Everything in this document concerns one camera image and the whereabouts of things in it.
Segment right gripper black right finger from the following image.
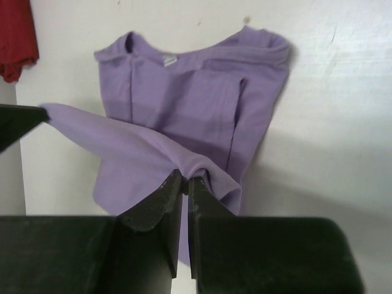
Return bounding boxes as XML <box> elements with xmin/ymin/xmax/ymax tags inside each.
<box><xmin>188</xmin><ymin>178</ymin><xmax>239</xmax><ymax>277</ymax></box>

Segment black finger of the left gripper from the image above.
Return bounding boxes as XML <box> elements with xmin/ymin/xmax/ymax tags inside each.
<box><xmin>0</xmin><ymin>104</ymin><xmax>49</xmax><ymax>153</ymax></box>

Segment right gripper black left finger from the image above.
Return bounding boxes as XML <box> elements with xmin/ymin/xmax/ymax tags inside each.
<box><xmin>116</xmin><ymin>168</ymin><xmax>184</xmax><ymax>278</ymax></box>

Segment red t shirt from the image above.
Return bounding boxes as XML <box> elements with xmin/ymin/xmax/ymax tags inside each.
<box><xmin>1</xmin><ymin>0</ymin><xmax>39</xmax><ymax>83</ymax></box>

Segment purple t shirt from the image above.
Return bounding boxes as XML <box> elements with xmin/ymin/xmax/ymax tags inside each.
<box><xmin>39</xmin><ymin>26</ymin><xmax>296</xmax><ymax>267</ymax></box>

